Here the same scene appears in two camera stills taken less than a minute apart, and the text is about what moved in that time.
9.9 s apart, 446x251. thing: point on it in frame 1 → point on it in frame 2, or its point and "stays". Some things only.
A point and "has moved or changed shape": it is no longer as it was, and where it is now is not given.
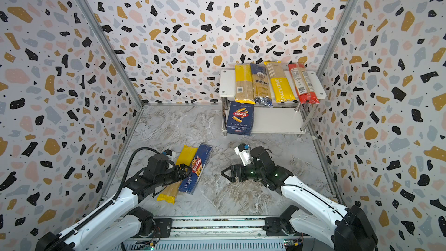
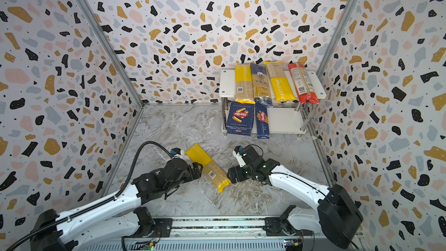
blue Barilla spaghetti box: [190, 183] → [262, 121]
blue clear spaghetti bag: [261, 83] stays
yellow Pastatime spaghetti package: [282, 89] stays
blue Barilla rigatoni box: [240, 118] stays
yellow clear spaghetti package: [171, 190] has moved or changed shape
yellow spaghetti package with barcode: [243, 83] stays
